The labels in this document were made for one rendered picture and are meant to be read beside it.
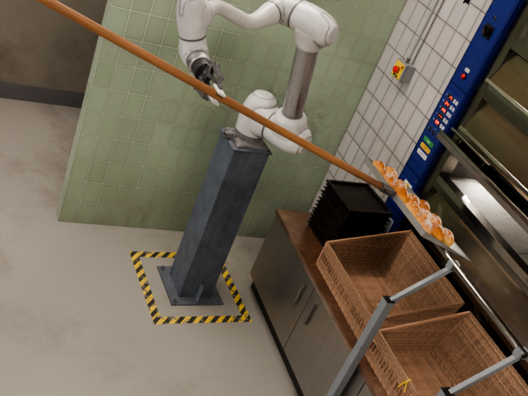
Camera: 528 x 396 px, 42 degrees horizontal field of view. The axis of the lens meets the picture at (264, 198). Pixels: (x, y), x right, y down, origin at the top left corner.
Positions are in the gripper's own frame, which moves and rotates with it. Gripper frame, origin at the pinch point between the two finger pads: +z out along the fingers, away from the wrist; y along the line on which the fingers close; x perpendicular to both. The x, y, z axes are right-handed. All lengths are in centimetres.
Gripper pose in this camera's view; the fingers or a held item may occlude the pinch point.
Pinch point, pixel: (216, 94)
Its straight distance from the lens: 245.8
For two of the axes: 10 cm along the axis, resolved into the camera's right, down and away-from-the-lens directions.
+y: -6.1, 7.2, 3.3
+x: -7.3, -3.4, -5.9
